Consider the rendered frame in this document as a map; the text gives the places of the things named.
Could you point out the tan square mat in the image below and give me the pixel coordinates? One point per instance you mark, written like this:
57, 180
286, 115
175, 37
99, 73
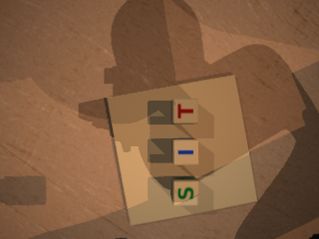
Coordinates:
143, 132

